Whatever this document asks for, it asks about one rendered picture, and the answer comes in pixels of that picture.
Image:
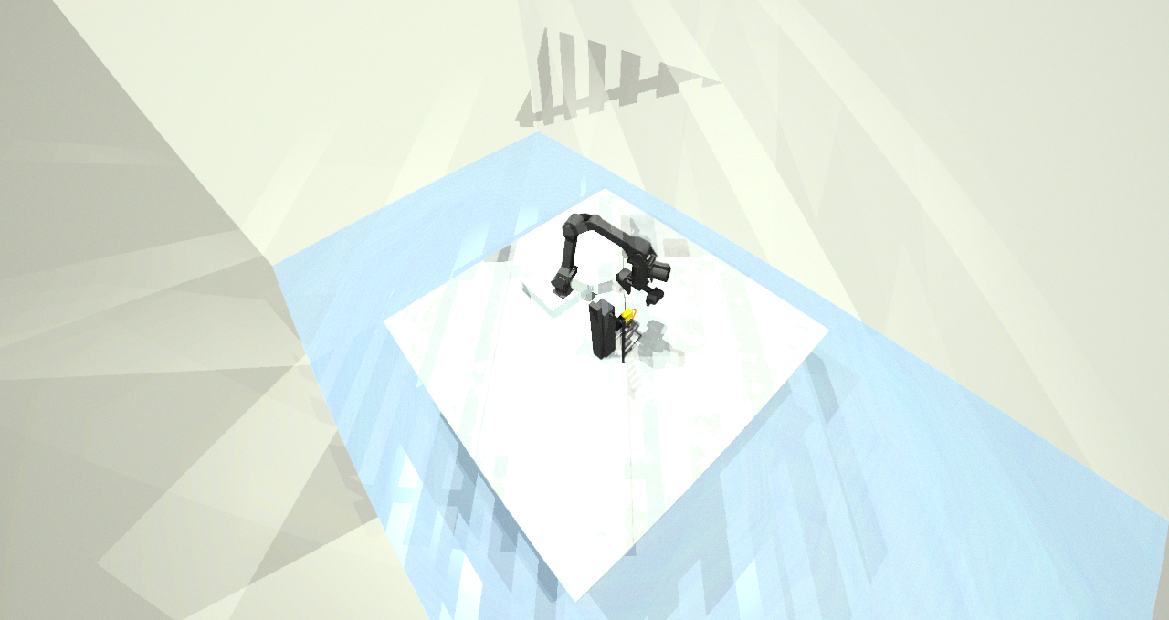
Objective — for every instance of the yellow power plug with orange cord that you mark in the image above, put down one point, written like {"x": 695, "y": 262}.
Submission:
{"x": 626, "y": 315}

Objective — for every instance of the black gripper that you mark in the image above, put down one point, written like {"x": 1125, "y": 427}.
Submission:
{"x": 627, "y": 280}

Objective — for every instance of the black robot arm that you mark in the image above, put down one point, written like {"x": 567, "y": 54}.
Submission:
{"x": 637, "y": 248}

